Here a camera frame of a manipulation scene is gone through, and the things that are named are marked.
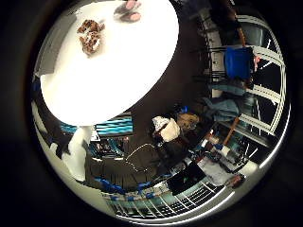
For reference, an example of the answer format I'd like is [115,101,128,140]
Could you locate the brown fuzzy bundle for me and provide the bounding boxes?
[176,113,201,131]

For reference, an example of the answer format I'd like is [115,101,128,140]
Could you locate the blue plastic chair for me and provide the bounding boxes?
[223,46,256,80]

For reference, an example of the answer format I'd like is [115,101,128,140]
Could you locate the cluttered white work table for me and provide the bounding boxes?
[198,154,241,187]

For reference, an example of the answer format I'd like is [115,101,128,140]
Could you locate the thin grey cable loop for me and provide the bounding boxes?
[124,142,159,174]

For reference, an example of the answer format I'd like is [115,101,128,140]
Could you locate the white table pedestal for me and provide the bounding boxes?
[62,126,96,183]

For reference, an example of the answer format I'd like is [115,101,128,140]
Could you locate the black laptop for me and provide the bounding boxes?
[166,161,206,196]

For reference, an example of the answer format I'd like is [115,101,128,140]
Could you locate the monitor with blue screen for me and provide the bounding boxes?
[94,115,134,137]

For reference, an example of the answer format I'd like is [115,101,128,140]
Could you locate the leopard print plush toy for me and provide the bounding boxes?
[76,19,106,57]

